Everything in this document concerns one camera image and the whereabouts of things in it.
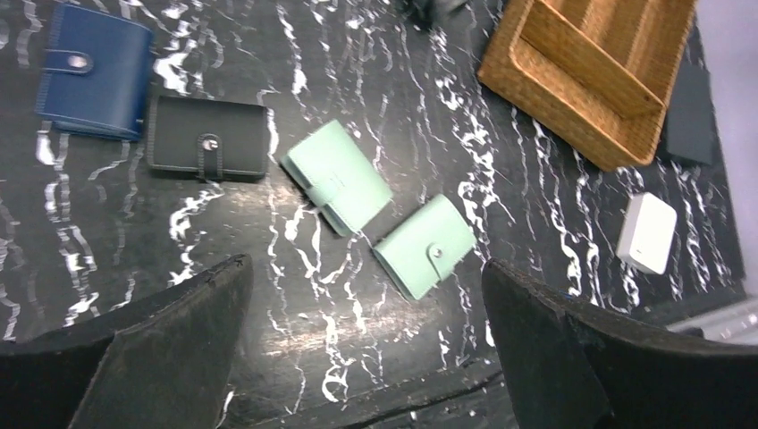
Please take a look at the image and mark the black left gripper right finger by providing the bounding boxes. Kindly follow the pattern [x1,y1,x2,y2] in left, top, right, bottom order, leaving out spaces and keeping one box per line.
[482,259,757,428]

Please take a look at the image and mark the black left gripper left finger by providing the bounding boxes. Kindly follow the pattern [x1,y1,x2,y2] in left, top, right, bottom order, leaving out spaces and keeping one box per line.
[1,254,254,428]

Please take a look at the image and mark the mint green snap card holder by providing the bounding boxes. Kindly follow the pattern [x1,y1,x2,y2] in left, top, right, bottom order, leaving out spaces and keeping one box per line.
[373,194,476,300]

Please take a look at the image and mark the black leather card holder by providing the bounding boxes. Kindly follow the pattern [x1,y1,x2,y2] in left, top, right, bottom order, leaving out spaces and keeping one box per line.
[147,96,274,181]

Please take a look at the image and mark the blue leather card holder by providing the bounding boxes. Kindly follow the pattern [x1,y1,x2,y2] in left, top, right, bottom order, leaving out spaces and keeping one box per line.
[35,3,154,141]

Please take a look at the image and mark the white rectangular box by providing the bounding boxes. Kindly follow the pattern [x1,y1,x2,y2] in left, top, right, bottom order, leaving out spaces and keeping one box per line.
[616,192,678,275]

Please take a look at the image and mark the flat black square pad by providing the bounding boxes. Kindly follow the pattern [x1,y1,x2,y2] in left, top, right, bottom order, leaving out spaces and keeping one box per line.
[657,27,717,165]

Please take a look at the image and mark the woven wicker divided tray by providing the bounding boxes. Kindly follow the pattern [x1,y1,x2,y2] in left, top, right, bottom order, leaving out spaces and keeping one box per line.
[477,0,695,172]

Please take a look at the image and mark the aluminium frame rail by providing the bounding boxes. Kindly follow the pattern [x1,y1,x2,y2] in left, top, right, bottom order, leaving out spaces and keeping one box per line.
[666,296,757,345]

